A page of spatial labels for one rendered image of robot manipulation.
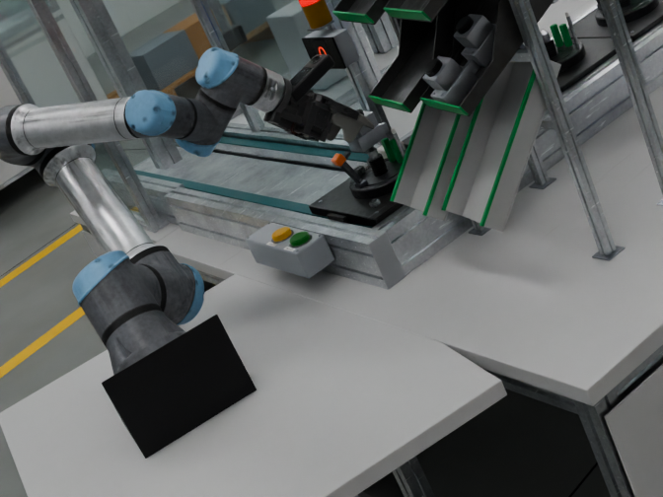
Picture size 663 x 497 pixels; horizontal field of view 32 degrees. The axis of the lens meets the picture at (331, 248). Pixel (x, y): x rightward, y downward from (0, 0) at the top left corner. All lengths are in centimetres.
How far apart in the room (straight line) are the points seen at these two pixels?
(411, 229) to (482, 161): 25
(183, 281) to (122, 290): 16
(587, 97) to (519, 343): 75
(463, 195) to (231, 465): 59
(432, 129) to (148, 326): 61
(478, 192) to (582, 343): 34
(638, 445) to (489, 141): 56
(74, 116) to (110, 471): 63
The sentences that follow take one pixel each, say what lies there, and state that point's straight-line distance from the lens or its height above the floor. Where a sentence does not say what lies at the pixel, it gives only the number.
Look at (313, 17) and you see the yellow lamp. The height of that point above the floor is 128.
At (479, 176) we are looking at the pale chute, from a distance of 196.
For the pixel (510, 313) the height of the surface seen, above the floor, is 86.
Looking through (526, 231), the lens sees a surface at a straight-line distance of 214.
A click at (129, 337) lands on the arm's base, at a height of 104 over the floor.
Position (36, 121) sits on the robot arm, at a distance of 219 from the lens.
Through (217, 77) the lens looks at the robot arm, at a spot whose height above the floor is 133.
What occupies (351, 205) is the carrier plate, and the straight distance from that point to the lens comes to 226.
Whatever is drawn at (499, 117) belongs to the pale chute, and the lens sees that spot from 197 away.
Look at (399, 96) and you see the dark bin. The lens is 199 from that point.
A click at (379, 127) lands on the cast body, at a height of 108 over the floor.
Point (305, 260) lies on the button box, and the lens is 220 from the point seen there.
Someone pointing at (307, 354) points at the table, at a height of 86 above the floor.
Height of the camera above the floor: 179
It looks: 23 degrees down
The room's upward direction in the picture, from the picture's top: 25 degrees counter-clockwise
